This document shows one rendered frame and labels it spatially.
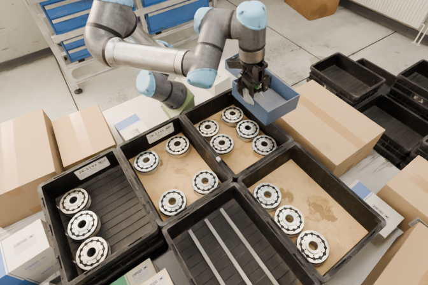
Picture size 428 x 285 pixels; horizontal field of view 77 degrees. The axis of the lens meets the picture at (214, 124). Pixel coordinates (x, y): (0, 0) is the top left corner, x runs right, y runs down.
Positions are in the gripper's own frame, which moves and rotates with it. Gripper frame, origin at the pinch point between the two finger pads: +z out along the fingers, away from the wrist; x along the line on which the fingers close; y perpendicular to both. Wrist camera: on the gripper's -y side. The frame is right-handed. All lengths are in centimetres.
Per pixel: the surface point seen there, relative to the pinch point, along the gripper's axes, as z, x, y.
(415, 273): 27, 11, 68
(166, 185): 25.1, -39.7, -1.3
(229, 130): 28.6, -3.6, -11.0
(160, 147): 25.7, -34.0, -19.8
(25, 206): 26, -92, -27
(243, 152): 28.4, -5.3, 2.6
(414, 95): 72, 125, 10
